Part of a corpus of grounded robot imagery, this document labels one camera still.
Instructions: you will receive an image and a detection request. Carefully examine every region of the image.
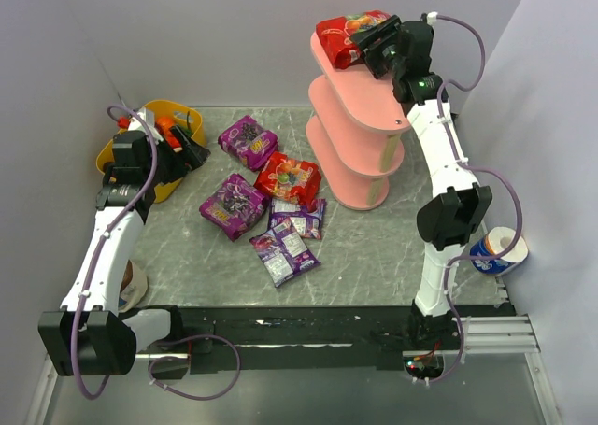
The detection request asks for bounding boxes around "red candy bag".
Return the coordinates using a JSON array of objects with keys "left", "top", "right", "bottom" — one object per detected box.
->
[
  {"left": 315, "top": 10, "right": 391, "bottom": 70},
  {"left": 254, "top": 151, "right": 321, "bottom": 205}
]

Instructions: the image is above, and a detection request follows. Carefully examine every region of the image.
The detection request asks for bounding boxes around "purple candy bag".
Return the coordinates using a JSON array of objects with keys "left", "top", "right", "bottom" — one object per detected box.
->
[
  {"left": 199, "top": 173, "right": 269, "bottom": 241},
  {"left": 218, "top": 115, "right": 278, "bottom": 171}
]

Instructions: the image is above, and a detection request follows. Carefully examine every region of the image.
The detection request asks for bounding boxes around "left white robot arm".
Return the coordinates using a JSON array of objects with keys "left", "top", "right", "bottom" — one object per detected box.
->
[{"left": 38, "top": 125, "right": 209, "bottom": 376}]

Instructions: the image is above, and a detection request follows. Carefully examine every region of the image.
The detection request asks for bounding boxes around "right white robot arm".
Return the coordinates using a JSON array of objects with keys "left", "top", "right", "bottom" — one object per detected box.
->
[{"left": 350, "top": 13, "right": 492, "bottom": 346}]

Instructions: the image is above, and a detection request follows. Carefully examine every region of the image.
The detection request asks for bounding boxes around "pink three-tier shelf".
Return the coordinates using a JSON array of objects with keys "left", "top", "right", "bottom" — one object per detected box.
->
[{"left": 306, "top": 35, "right": 410, "bottom": 210}]

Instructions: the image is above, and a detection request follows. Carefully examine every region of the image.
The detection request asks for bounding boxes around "toy orange pumpkin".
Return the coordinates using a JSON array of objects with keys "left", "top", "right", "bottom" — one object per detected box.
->
[{"left": 155, "top": 116, "right": 177, "bottom": 139}]

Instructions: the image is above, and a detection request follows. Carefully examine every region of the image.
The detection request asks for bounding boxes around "yellow plastic basket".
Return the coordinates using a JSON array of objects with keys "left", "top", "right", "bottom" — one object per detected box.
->
[{"left": 95, "top": 99, "right": 206, "bottom": 204}]

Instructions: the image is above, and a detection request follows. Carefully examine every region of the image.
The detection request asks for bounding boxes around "small purple packet lower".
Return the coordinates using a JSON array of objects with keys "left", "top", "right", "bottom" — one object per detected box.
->
[{"left": 249, "top": 219, "right": 320, "bottom": 288}]

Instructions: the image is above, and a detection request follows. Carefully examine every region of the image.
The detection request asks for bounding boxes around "small purple packet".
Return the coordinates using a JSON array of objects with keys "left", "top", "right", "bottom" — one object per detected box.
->
[
  {"left": 249, "top": 219, "right": 320, "bottom": 288},
  {"left": 268, "top": 198, "right": 327, "bottom": 240}
]

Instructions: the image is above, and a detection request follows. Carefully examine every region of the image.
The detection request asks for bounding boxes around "small purple packet upper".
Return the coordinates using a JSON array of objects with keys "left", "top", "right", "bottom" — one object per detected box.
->
[{"left": 268, "top": 198, "right": 327, "bottom": 240}]

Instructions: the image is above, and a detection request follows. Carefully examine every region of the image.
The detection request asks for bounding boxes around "white toilet paper roll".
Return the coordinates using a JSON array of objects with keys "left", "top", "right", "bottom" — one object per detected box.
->
[{"left": 469, "top": 227, "right": 529, "bottom": 276}]

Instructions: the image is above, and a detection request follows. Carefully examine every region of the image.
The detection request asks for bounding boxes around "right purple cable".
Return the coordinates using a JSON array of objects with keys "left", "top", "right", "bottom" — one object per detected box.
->
[{"left": 427, "top": 12, "right": 524, "bottom": 389}]

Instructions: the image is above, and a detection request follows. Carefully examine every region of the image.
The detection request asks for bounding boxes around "purple cable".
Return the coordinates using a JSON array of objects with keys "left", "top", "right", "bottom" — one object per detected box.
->
[
  {"left": 427, "top": 12, "right": 524, "bottom": 389},
  {"left": 72, "top": 106, "right": 160, "bottom": 401}
]

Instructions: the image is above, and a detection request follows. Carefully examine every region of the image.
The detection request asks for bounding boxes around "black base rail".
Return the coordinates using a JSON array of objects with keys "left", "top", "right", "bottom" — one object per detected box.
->
[{"left": 116, "top": 303, "right": 518, "bottom": 382}]

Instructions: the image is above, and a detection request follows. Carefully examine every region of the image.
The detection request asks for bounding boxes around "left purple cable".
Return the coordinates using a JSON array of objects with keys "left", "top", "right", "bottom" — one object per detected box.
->
[{"left": 72, "top": 106, "right": 160, "bottom": 401}]

